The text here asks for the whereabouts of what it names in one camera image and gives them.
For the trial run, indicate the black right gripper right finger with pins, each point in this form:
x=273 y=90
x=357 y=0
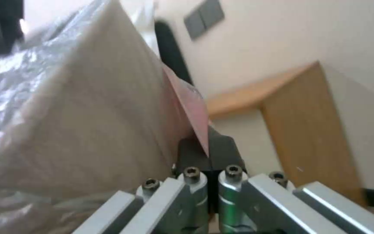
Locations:
x=226 y=153

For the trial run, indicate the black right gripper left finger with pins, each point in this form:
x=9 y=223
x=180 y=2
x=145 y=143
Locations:
x=192 y=156

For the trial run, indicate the translucent white garbage bag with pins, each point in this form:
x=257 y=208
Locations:
x=76 y=109

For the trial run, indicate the light wooden desk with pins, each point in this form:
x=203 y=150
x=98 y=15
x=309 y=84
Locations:
x=304 y=122

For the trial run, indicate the black chair back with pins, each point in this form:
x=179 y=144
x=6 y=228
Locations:
x=170 y=48

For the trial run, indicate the dark grey wall switch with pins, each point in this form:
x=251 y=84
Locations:
x=196 y=25
x=212 y=13

